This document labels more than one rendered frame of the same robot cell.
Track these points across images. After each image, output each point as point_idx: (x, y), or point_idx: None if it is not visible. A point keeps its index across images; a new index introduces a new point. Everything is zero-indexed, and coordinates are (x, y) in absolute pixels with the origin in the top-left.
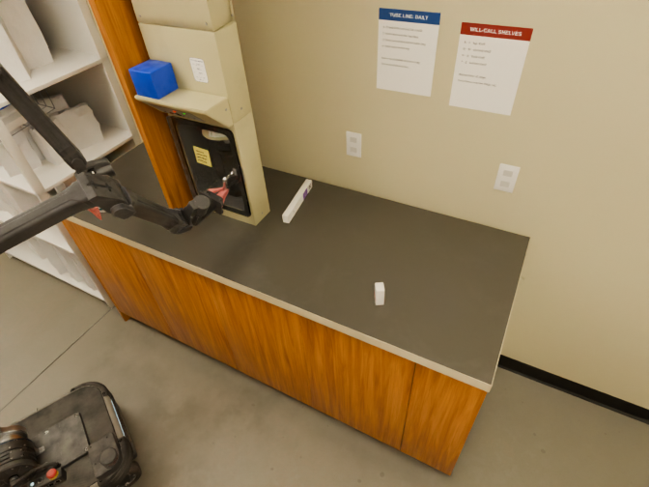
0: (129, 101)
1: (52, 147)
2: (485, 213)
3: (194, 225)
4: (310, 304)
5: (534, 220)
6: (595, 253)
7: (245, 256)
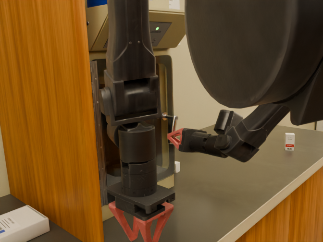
0: (79, 24)
1: (144, 46)
2: (210, 117)
3: (228, 155)
4: (298, 168)
5: (226, 109)
6: (244, 114)
7: (226, 192)
